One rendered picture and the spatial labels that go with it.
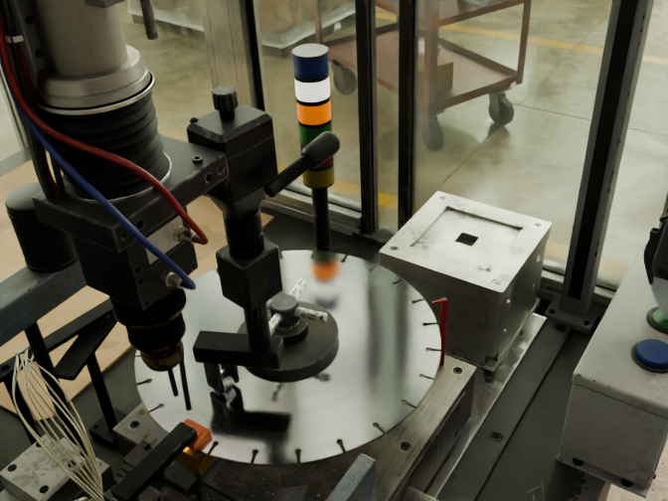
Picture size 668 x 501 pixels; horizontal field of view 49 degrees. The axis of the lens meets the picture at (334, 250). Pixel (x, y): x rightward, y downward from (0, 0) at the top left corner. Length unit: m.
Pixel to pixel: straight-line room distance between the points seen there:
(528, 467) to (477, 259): 0.27
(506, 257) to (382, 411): 0.36
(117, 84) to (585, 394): 0.61
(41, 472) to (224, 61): 0.75
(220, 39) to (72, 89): 0.83
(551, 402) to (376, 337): 0.32
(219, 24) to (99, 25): 0.81
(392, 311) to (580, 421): 0.25
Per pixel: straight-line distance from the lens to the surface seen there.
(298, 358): 0.78
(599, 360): 0.89
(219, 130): 0.56
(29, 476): 0.84
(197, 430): 0.73
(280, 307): 0.77
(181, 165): 0.55
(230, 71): 1.31
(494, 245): 1.04
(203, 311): 0.87
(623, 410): 0.88
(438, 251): 1.02
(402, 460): 0.82
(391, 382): 0.76
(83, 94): 0.49
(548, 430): 1.01
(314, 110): 0.97
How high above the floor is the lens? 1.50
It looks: 36 degrees down
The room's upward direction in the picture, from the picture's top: 3 degrees counter-clockwise
